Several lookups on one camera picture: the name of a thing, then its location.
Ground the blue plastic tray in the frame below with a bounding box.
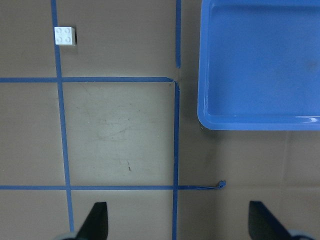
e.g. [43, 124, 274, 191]
[197, 0, 320, 131]

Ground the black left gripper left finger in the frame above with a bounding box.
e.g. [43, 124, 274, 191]
[75, 202, 109, 240]

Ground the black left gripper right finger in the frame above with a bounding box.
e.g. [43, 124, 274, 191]
[249, 200, 292, 240]

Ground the white block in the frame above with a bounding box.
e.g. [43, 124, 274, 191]
[54, 26, 76, 46]

